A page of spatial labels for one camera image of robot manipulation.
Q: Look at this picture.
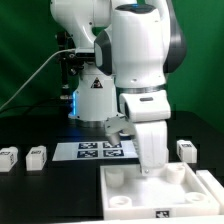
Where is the white square tabletop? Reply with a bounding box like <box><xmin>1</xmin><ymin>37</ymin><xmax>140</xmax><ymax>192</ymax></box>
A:
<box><xmin>100</xmin><ymin>163</ymin><xmax>223</xmax><ymax>220</ymax></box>

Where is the white cable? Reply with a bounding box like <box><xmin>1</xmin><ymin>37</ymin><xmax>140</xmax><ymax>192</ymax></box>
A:
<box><xmin>0</xmin><ymin>48</ymin><xmax>77</xmax><ymax>112</ymax></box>

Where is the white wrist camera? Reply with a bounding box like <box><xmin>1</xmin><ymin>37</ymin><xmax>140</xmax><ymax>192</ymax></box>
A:
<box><xmin>104</xmin><ymin>91</ymin><xmax>172</xmax><ymax>148</ymax></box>

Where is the black camera on stand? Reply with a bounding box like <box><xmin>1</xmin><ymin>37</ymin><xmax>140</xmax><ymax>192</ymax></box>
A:
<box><xmin>55</xmin><ymin>31</ymin><xmax>98</xmax><ymax>118</ymax></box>

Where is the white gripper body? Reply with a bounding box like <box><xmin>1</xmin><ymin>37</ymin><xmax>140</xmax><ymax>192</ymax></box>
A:
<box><xmin>134</xmin><ymin>120</ymin><xmax>167</xmax><ymax>170</ymax></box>

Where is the paper sheet with tags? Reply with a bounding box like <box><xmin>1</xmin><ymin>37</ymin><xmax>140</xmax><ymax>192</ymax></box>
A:
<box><xmin>53</xmin><ymin>140</ymin><xmax>137</xmax><ymax>161</ymax></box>

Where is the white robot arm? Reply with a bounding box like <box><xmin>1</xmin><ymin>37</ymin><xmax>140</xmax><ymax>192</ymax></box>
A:
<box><xmin>50</xmin><ymin>0</ymin><xmax>186</xmax><ymax>175</ymax></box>

